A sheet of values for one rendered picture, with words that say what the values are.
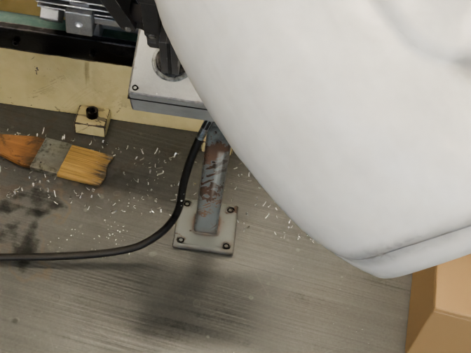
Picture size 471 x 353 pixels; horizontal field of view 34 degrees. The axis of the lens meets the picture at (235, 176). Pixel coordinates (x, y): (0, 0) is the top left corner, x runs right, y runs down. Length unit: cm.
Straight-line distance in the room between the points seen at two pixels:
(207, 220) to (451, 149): 63
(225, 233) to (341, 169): 64
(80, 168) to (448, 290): 44
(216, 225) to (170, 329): 13
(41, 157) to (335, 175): 72
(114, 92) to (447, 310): 47
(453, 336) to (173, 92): 37
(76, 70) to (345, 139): 73
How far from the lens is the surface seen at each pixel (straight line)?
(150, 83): 68
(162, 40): 61
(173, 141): 98
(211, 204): 84
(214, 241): 88
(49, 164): 94
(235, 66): 26
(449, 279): 79
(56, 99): 99
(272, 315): 84
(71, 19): 87
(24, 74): 98
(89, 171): 93
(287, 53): 25
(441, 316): 78
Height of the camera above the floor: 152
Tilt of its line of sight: 50 degrees down
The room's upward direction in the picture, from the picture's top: 10 degrees clockwise
